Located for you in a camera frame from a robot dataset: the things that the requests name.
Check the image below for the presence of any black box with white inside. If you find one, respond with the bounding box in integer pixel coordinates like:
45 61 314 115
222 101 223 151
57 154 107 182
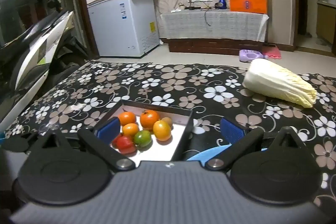
93 100 194 161

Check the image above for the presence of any napa cabbage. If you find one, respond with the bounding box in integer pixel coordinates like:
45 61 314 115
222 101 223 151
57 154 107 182
242 58 318 108

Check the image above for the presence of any blue plate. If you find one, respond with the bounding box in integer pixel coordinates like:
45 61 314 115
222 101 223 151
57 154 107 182
188 145 233 161

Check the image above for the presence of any pink mat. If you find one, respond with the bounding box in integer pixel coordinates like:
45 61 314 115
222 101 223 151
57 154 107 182
262 46 282 60

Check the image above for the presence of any purple toy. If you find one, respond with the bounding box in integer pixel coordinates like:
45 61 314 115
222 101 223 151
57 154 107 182
238 49 268 63

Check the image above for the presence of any black cable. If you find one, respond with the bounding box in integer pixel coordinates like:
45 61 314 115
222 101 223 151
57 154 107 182
203 10 212 28

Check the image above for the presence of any white chest freezer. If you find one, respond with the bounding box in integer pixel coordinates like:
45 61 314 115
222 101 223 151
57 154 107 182
87 0 160 58

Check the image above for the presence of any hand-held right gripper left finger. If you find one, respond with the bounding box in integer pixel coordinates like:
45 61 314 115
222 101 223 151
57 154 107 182
28 118 136 170

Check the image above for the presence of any small orange tangerine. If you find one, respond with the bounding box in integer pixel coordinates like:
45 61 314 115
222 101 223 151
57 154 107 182
122 123 139 137

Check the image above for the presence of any green tomato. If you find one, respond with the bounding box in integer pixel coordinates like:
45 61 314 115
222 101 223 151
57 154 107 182
134 130 153 147

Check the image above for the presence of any dark wooden TV cabinet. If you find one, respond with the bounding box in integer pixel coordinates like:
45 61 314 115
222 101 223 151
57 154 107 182
161 38 264 56

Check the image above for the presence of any large orange tomato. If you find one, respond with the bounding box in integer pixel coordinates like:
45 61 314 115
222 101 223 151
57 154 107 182
140 110 160 130

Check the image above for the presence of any kitchen cabinet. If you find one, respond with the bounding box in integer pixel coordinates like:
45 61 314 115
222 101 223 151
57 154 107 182
316 0 336 46

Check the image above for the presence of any black and white scooter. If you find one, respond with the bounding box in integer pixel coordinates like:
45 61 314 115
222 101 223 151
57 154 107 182
0 0 90 130

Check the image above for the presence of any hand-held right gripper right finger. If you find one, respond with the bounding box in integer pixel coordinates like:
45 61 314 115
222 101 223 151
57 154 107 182
205 118 310 170

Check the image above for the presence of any yellow orange tomato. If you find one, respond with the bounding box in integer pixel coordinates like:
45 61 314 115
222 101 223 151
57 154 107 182
153 120 172 141

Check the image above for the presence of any red tomato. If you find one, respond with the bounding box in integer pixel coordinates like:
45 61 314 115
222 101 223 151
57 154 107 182
116 135 137 154
112 134 123 148

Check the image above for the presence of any cloth-covered tv cabinet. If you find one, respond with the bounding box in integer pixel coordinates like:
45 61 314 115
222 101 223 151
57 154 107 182
159 10 269 41

